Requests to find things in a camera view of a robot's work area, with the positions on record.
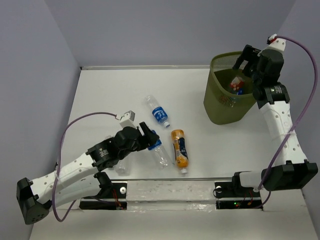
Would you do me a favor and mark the blue label bottle white cap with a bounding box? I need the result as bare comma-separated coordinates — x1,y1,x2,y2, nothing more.
234,88,244,95

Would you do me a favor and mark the clear bottle red cap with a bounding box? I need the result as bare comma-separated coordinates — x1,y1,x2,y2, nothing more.
229,76,245,92

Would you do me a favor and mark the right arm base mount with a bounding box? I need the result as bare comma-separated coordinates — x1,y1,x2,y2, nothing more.
212,172,263,210

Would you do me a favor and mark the clear crushed bottle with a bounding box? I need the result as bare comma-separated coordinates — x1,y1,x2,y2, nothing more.
114,157,131,176

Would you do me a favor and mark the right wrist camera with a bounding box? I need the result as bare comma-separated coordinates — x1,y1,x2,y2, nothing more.
265,34,286,54

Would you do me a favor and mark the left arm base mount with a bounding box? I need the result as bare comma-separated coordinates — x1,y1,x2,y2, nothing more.
79,172,128,211

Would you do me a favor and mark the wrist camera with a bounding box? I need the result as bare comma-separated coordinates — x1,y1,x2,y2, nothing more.
119,110,136,129
265,34,286,54

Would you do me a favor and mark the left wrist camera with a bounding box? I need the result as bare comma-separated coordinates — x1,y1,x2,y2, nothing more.
119,110,136,129

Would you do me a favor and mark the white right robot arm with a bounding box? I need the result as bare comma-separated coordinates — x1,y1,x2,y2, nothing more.
230,45,318,196

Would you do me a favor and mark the green plastic waste bin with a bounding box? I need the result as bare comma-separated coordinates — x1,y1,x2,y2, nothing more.
203,51,256,125

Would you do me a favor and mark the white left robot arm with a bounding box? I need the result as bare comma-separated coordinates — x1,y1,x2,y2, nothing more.
16,122,160,225

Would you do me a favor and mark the yellow label drink bottle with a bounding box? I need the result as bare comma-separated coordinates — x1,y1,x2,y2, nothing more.
171,129,189,175

